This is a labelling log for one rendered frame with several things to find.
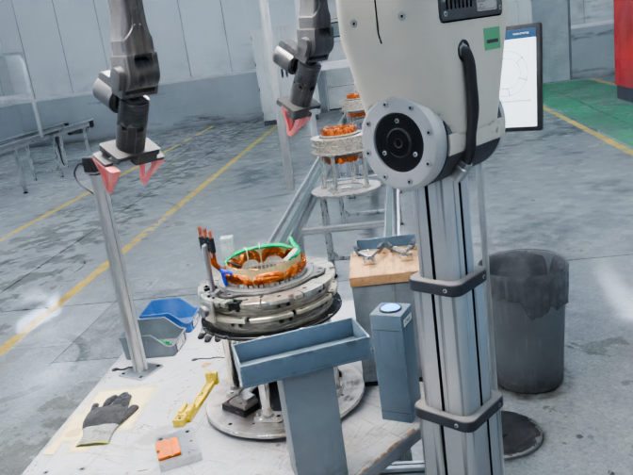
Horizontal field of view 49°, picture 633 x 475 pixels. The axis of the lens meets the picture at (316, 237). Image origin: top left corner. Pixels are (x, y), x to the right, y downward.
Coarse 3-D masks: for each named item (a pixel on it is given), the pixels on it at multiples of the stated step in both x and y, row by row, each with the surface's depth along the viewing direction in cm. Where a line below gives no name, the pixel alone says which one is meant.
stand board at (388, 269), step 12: (408, 252) 175; (360, 264) 170; (384, 264) 168; (396, 264) 167; (408, 264) 166; (360, 276) 162; (372, 276) 161; (384, 276) 161; (396, 276) 161; (408, 276) 161
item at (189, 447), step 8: (176, 432) 158; (184, 432) 157; (192, 432) 157; (160, 440) 155; (184, 440) 154; (192, 440) 153; (184, 448) 151; (192, 448) 150; (176, 456) 148; (184, 456) 147; (192, 456) 148; (200, 456) 148; (160, 464) 146; (168, 464) 146; (176, 464) 147; (184, 464) 147
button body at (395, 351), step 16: (384, 320) 146; (400, 320) 145; (384, 336) 148; (400, 336) 146; (384, 352) 149; (400, 352) 147; (384, 368) 150; (400, 368) 148; (416, 368) 154; (384, 384) 151; (400, 384) 149; (416, 384) 154; (384, 400) 152; (400, 400) 151; (416, 400) 154; (384, 416) 154; (400, 416) 152
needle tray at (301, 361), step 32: (352, 320) 138; (256, 352) 135; (288, 352) 136; (320, 352) 127; (352, 352) 129; (256, 384) 126; (288, 384) 129; (320, 384) 130; (288, 416) 130; (320, 416) 132; (288, 448) 140; (320, 448) 134
